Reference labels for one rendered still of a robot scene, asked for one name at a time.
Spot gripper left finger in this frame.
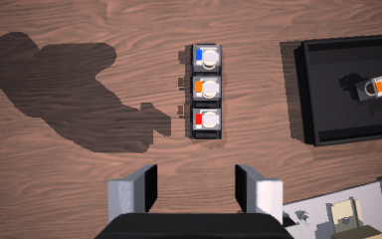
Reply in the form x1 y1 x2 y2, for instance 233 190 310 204
107 164 158 224

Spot grey mounting plate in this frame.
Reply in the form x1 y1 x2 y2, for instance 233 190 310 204
283 180 382 239

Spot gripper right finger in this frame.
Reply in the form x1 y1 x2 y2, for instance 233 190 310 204
235 164 283 225

